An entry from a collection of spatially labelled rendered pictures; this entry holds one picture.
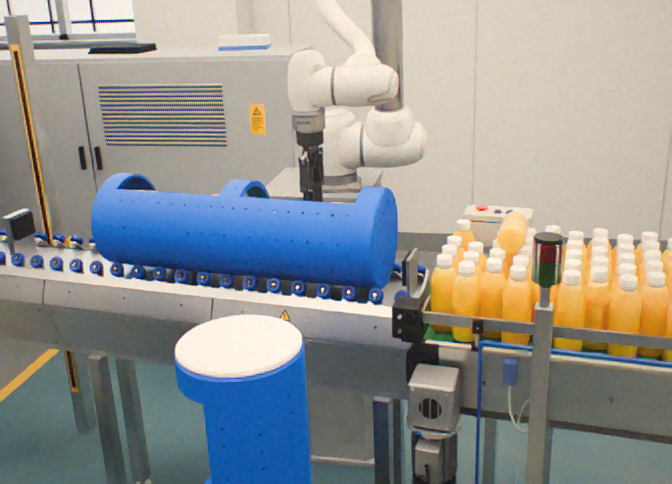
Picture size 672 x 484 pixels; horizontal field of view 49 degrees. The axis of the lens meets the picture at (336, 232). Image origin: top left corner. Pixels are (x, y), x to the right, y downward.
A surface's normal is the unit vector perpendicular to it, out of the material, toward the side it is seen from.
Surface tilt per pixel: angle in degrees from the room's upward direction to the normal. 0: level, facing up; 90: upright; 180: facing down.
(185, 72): 90
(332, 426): 90
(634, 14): 90
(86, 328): 110
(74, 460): 0
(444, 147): 90
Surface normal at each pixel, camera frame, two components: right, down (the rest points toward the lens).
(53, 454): -0.04, -0.94
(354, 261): -0.31, 0.44
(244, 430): 0.15, 0.32
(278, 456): 0.57, 0.25
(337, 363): -0.28, 0.62
